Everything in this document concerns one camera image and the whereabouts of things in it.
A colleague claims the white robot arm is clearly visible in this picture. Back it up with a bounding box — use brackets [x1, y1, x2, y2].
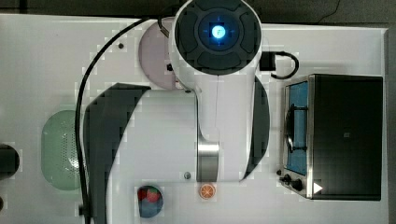
[83, 0, 270, 224]

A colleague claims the blue bowl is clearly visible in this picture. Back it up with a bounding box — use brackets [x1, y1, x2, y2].
[137, 186, 163, 218]

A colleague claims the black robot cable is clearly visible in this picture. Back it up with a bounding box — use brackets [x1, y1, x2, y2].
[74, 16, 151, 224]

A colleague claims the orange slice toy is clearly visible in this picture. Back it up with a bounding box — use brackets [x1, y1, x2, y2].
[199, 183, 216, 200]

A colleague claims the black camera connector cable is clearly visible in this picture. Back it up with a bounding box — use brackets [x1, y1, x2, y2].
[259, 50, 300, 80]

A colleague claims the black object at left edge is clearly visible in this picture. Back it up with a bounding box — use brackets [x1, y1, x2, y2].
[0, 144, 20, 180]

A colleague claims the green perforated oval basket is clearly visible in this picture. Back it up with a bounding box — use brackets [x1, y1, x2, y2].
[41, 110, 80, 190]

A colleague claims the black toaster oven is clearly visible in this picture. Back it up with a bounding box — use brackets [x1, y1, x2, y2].
[277, 74, 384, 201]

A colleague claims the red strawberry toy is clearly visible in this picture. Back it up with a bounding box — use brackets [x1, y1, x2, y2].
[146, 188, 162, 203]

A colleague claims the round pink plate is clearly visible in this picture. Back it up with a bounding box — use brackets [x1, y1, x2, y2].
[138, 21, 177, 90]

